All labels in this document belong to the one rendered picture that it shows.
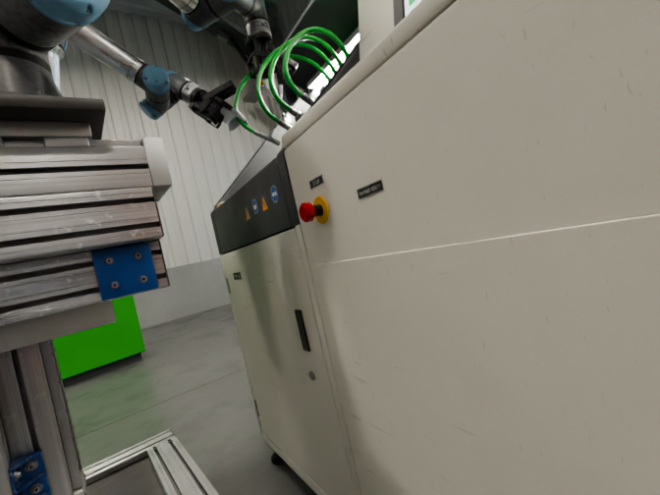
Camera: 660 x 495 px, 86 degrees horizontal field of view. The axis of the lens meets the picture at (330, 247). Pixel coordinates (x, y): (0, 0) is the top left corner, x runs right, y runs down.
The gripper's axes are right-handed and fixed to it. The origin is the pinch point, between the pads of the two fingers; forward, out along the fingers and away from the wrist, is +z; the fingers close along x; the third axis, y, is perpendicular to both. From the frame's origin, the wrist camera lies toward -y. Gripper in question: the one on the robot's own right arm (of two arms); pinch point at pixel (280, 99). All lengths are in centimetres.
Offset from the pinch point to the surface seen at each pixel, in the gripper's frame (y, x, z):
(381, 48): 22, 69, 26
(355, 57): -3.9, 35.0, 5.8
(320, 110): 22, 52, 27
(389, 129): 22, 67, 36
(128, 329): 56, -324, 89
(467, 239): 22, 75, 53
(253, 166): 1.5, -31.0, 12.5
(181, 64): -151, -664, -399
